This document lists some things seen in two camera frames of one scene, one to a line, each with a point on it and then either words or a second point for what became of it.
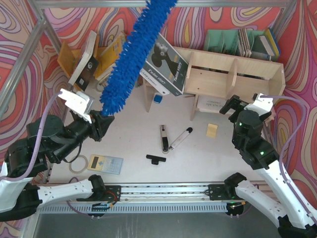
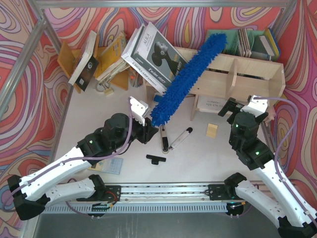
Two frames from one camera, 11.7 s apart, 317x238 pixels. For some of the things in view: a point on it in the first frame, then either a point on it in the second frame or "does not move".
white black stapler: [164, 139] does not move
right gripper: [236, 104] does not move
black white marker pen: [180, 138] does not move
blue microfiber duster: [134, 55] → [186, 75]
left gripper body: [96, 128] → [149, 130]
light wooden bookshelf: [220, 76] does not move
